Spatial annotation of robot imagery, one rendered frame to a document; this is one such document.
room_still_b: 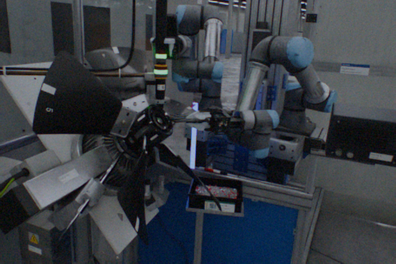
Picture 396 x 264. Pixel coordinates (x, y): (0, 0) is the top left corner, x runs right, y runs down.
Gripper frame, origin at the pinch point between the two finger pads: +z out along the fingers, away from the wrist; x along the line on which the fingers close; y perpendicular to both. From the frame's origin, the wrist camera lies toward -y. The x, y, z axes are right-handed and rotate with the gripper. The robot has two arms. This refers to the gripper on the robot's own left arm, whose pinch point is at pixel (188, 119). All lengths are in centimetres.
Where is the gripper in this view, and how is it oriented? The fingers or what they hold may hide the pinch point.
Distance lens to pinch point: 116.9
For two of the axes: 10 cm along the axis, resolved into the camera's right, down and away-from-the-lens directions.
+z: -9.6, 0.3, -2.8
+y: 2.7, 3.7, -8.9
